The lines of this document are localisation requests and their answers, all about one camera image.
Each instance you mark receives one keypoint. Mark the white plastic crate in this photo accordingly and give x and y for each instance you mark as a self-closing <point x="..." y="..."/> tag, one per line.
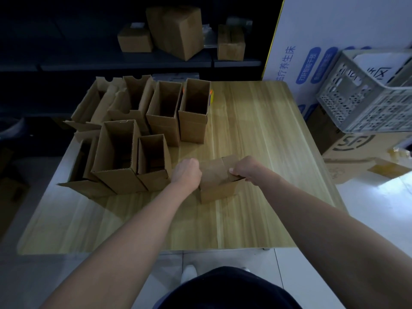
<point x="347" y="99"/>

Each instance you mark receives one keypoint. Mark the small brown cardboard box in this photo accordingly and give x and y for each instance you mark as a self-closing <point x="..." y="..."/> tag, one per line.
<point x="154" y="181"/>
<point x="215" y="189"/>

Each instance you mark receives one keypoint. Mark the grey wrapped item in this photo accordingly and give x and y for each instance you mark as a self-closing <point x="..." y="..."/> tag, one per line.
<point x="239" y="21"/>

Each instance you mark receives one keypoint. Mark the dim brown flattened carton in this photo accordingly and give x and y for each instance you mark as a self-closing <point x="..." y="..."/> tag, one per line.
<point x="13" y="196"/>

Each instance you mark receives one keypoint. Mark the small sealed brown carton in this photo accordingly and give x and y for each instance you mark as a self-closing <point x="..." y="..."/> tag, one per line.
<point x="231" y="46"/>

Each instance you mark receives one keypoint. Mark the small carton with white label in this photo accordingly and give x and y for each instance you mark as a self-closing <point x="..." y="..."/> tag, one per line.
<point x="135" y="40"/>

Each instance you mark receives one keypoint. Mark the cluster of cardboard boxes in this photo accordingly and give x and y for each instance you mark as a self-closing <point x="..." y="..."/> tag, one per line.
<point x="193" y="128"/>

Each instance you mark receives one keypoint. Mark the person's white left shoe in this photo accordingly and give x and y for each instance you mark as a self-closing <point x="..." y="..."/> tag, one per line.
<point x="188" y="273"/>

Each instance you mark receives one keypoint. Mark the large sealed brown carton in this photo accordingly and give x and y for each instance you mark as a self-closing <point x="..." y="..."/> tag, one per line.
<point x="177" y="32"/>

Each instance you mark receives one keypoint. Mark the white paper sign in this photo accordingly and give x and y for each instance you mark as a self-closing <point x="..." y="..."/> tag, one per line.
<point x="379" y="64"/>

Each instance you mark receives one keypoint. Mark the white plastic bag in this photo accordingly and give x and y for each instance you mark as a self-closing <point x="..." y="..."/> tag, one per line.
<point x="11" y="128"/>

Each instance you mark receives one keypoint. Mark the person's left forearm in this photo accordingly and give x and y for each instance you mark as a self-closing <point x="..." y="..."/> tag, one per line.
<point x="128" y="247"/>

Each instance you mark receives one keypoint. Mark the large white printed carton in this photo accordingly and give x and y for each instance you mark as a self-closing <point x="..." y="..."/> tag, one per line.
<point x="338" y="22"/>

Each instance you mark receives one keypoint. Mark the person's dark shirt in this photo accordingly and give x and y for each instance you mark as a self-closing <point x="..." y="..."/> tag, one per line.
<point x="225" y="292"/>

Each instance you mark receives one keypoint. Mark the orange blue yellow tape roll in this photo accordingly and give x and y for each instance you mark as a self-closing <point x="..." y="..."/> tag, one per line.
<point x="211" y="97"/>

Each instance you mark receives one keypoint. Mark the person's right hand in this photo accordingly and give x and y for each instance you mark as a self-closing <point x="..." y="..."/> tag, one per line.
<point x="249" y="168"/>

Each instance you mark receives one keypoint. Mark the person's right forearm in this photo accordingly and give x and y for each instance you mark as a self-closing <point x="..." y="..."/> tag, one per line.
<point x="322" y="234"/>

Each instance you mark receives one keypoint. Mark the large brown carton black logo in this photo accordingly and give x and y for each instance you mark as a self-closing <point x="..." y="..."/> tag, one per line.
<point x="360" y="148"/>

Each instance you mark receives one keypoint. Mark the dark metal shelf unit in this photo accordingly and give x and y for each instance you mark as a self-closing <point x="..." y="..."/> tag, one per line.
<point x="128" y="62"/>

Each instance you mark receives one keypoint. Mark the person's left hand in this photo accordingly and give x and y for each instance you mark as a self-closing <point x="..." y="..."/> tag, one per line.
<point x="186" y="175"/>

